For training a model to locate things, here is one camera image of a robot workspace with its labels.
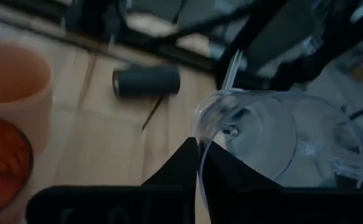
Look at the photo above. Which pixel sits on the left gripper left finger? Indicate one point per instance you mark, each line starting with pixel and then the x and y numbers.
pixel 181 174

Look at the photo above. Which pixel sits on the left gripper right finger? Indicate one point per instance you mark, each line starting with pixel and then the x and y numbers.
pixel 231 177

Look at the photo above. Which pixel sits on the tall black tumbler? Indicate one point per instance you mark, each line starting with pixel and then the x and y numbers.
pixel 147 81

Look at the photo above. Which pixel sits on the orange faceted plastic tumbler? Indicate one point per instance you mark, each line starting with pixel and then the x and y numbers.
pixel 3 161

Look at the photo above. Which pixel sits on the peach plastic cup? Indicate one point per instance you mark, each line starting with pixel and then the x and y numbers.
pixel 13 77

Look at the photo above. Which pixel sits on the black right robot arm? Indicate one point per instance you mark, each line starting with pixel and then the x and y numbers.
pixel 340 37

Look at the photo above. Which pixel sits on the black aluminium rig frame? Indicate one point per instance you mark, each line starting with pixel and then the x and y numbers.
pixel 91 12

